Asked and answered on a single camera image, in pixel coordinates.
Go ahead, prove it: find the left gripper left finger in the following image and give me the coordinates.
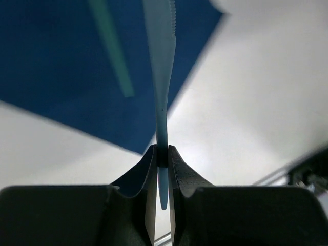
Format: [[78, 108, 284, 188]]
[[1, 146, 157, 245]]

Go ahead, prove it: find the blue plastic knife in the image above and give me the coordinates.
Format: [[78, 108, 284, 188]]
[[142, 0, 176, 210]]

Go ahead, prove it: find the dark blue paper napkin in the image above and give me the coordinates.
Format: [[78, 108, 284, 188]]
[[0, 0, 224, 155]]

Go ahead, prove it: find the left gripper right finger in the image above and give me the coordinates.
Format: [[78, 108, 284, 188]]
[[168, 146, 327, 245]]

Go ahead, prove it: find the teal plastic spoon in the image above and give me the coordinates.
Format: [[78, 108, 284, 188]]
[[88, 0, 134, 97]]

